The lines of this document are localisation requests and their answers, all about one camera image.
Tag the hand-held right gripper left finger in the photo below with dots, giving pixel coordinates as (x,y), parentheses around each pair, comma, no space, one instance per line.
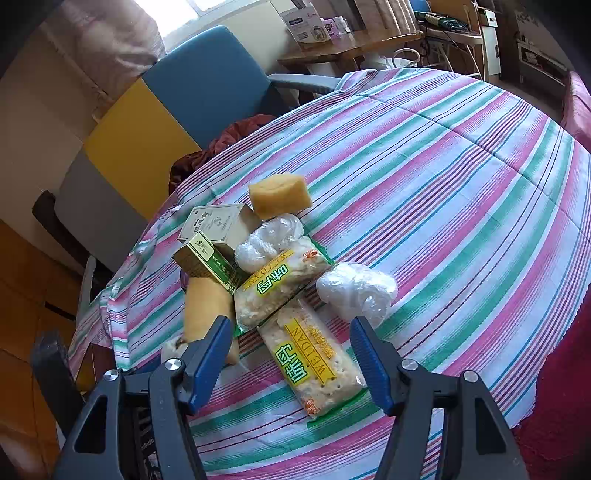
(210,355)

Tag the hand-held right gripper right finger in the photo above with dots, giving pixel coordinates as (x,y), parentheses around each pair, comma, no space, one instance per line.
(369,364)

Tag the tan bread roll packet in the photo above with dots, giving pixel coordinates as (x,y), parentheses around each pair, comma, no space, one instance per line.
(207,309)

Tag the clear plastic bag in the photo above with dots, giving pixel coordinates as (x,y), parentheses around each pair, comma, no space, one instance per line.
(358,288)
(270,242)

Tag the purple plastic bag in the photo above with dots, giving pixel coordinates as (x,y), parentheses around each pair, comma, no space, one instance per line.
(184,279)

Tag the green cardboard box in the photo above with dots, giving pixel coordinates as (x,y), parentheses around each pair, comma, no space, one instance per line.
(207,261)

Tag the brown cardboard storage box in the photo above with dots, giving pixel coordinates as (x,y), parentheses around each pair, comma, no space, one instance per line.
(94,364)

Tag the beige cardboard box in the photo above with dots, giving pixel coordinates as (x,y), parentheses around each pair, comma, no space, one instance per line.
(217,224)

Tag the cracker packet with yellow label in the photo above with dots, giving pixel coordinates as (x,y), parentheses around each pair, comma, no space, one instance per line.
(281,281)
(314,360)

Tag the yellow sponge block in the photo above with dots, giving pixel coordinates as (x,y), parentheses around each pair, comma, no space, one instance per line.
(279,194)

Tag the dark red cloth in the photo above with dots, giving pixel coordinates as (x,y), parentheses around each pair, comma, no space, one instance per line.
(231,138)

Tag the blue yellow grey sofa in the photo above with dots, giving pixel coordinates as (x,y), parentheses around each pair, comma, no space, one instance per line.
(198,78)

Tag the wooden table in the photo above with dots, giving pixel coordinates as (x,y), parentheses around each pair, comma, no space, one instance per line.
(351,48)

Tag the pink curtain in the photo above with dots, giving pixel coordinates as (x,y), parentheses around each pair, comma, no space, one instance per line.
(111,41)

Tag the purple label jar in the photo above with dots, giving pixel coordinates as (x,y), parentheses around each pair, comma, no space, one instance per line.
(340,28)

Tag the white printed carton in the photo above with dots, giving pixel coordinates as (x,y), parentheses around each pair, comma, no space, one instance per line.
(304,27)

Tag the striped curtain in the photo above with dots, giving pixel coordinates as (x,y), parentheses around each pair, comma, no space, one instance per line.
(383,16)

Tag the grey bed rail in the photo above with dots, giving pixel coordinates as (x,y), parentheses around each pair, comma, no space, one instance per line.
(87,286)

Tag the dark grey post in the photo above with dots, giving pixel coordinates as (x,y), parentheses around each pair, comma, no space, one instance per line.
(53,374)

